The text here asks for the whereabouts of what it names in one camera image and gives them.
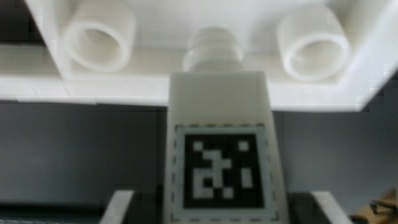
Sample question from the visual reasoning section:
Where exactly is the white square tabletop part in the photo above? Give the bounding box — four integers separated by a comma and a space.
25, 0, 398, 112

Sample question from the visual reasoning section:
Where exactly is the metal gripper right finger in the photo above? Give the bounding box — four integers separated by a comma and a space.
311, 191, 353, 224

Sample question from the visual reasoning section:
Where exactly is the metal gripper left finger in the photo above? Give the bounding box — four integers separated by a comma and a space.
97, 190, 135, 224

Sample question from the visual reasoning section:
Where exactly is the white L-shaped fence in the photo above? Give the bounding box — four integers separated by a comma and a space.
0, 45, 168, 106

